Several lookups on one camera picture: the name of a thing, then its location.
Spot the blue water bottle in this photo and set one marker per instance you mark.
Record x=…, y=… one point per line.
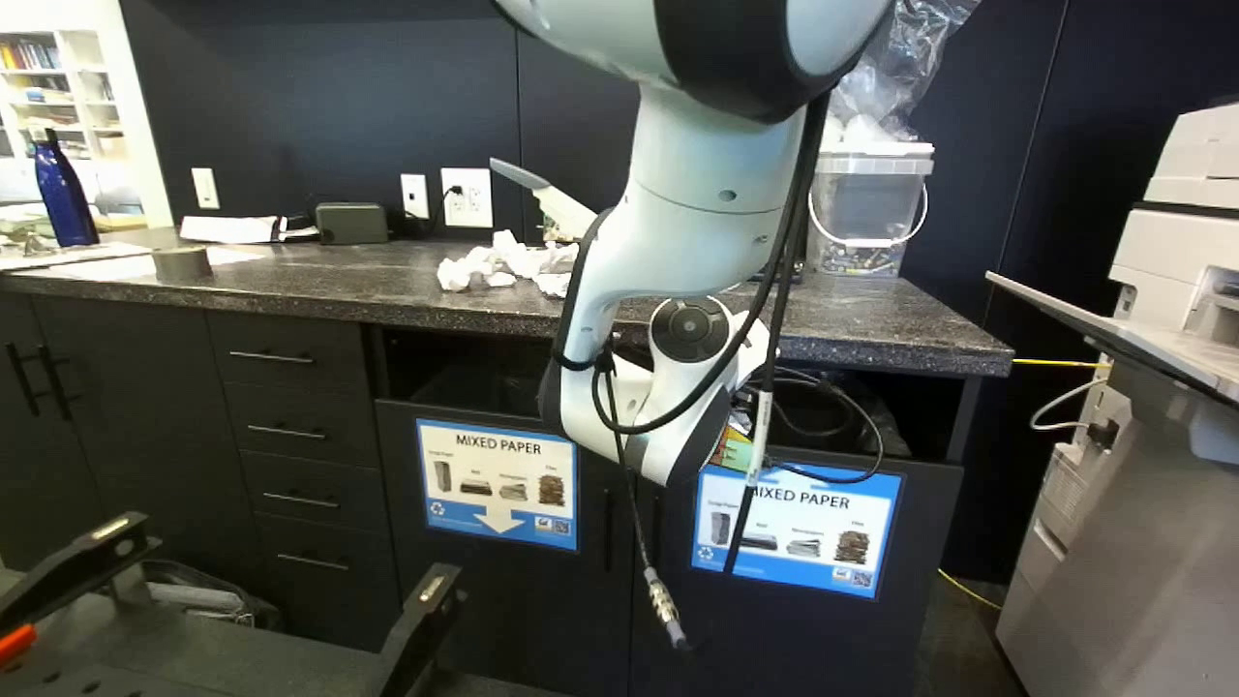
x=62, y=193

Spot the grey white stapler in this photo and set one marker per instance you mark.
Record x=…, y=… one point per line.
x=562, y=214

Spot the white wall outlet plate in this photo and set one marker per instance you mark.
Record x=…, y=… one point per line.
x=465, y=193

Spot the clear plastic bucket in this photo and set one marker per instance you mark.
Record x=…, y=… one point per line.
x=865, y=205

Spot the left mixed paper label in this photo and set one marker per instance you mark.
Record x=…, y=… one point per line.
x=496, y=483

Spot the black box device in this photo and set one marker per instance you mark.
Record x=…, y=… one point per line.
x=350, y=221

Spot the white flat device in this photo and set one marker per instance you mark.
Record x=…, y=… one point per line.
x=229, y=230

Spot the small white wall switch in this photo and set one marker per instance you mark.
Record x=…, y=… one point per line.
x=415, y=193

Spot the crumpled white tissue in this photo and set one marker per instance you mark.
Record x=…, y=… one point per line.
x=491, y=263
x=555, y=277

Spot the right mixed paper label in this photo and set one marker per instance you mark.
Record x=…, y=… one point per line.
x=806, y=528

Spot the crumpled white tissue centre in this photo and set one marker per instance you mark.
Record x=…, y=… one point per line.
x=555, y=277

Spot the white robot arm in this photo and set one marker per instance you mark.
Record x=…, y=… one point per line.
x=722, y=156

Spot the black drawer cabinet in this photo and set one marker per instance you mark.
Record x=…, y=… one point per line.
x=305, y=422

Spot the clear plastic bag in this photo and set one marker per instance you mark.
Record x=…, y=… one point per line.
x=891, y=75

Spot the white office printer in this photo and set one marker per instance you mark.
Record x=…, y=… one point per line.
x=1130, y=569

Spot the crumpled white tissue left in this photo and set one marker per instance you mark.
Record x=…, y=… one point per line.
x=491, y=263

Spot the mixed paper label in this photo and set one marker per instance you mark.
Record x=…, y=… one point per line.
x=496, y=483
x=806, y=528

